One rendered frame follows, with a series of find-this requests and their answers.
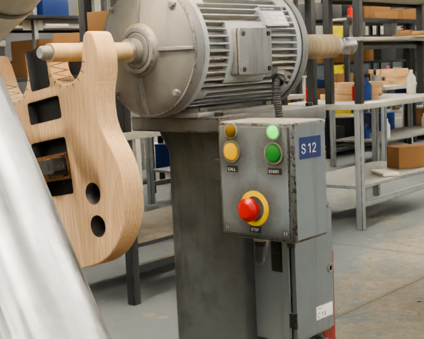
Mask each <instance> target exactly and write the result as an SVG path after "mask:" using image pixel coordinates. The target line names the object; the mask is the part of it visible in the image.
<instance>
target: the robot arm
mask: <svg viewBox="0 0 424 339"><path fill-rule="evenodd" d="M40 1H41V0H0V42H1V41H2V40H3V39H4V37H6V35H8V34H9V33H10V32H11V31H12V30H13V29H14V28H15V27H16V26H17V25H18V24H19V23H21V22H22V21H23V20H24V19H25V18H26V17H28V16H29V15H30V14H31V12H32V11H33V10H34V8H35V7H36V6H37V5H38V4H39V2H40ZM64 174H68V169H67V162H66V157H60V158H53V159H44V160H42V161H37V160H36V157H35V155H34V152H33V150H32V148H31V145H30V142H29V140H28V138H27V136H26V133H25V130H24V128H23V126H22V123H21V121H20V118H19V116H18V114H17V112H16V109H15V106H14V105H13V102H12V100H11V97H10V94H9V92H8V90H7V87H6V85H5V82H4V80H3V78H2V76H1V73H0V339H111V338H110V335H109V333H108V330H107V328H106V325H105V323H104V320H103V319H102V316H101V314H100V311H99V309H98V306H97V304H96V301H95V299H94V296H93V295H92V292H91V289H90V287H89V285H88V283H87V280H86V278H85V275H84V273H83V270H82V268H81V265H80V263H79V260H78V259H77V256H76V253H75V251H74V249H73V246H72V244H71V241H70V239H69V236H68V235H67V232H66V229H65V227H64V225H63V222H62V220H61V217H60V215H59V212H58V210H57V208H56V205H55V202H54V200H53V199H52V196H51V193H50V191H49V189H48V186H47V184H46V181H45V179H44V176H45V177H47V180H49V179H52V178H51V176H59V175H64Z"/></svg>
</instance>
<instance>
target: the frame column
mask: <svg viewBox="0 0 424 339"><path fill-rule="evenodd" d="M160 134H161V136H162V138H163V140H164V142H165V144H166V147H167V148H168V151H169V154H170V180H171V194H172V220H173V234H174V259H175V273H176V299H177V313H178V339H267V338H261V337H258V336H257V326H256V291H255V273H254V240H253V238H247V237H238V236H232V235H225V234H223V222H222V205H221V180H216V179H215V178H214V177H213V160H214V159H218V158H219V133H176V132H160Z"/></svg>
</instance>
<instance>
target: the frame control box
mask: <svg viewBox="0 0 424 339"><path fill-rule="evenodd" d="M229 122H233V123H234V124H236V126H237V127H238V135H237V137H236V138H235V139H228V138H227V137H226V136H225V133H224V128H225V125H226V124H227V123H229ZM270 123H276V124H278V125H279V127H280V129H281V136H280V137H279V139H278V140H276V141H272V140H270V139H269V138H268V137H267V134H266V129H267V126H268V125H269V124H270ZM218 129H219V159H220V175H221V205H222V222H223V234H225V235H232V236H238V237H247V238H253V240H254V245H255V255H254V259H255V262H256V263H257V264H258V265H261V264H263V263H264V261H265V258H266V256H267V252H268V249H269V245H270V242H271V241H278V242H284V243H294V244H296V243H299V242H302V241H306V240H309V239H312V238H315V237H318V236H321V235H325V234H327V231H328V230H327V206H326V158H325V134H324V120H323V119H321V118H245V119H239V120H228V121H222V122H220V123H219V124H218ZM228 143H233V144H234V145H235V146H236V147H237V149H238V156H237V157H236V159H235V160H228V159H227V158H226V157H225V155H224V152H223V150H224V147H225V145H226V144H228ZM272 144H275V145H276V146H278V148H279V149H280V152H281V157H280V159H279V161H278V162H275V163H272V162H270V161H269V160H268V159H267V157H266V154H265V151H266V148H267V147H268V146H269V145H272ZM244 198H251V199H253V200H255V202H256V203H257V204H258V205H259V208H260V210H259V214H258V217H257V219H256V220H254V221H251V222H245V221H243V220H242V219H241V218H240V216H239V214H238V204H239V202H240V201H241V200H242V199H244Z"/></svg>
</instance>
